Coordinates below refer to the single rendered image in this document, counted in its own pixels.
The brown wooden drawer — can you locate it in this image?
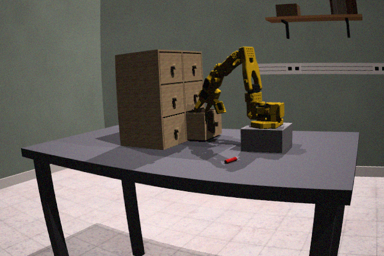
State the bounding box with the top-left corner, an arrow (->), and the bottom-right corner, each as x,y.
184,81 -> 203,110
159,53 -> 182,82
161,83 -> 184,115
163,113 -> 186,147
182,53 -> 202,80

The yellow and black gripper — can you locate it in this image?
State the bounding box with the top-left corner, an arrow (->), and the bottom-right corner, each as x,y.
193,88 -> 226,114

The brown wooden chest of drawers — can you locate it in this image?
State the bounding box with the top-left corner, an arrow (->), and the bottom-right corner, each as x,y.
115,50 -> 203,150

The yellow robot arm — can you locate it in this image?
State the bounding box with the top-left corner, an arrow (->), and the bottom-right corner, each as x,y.
202,47 -> 283,129

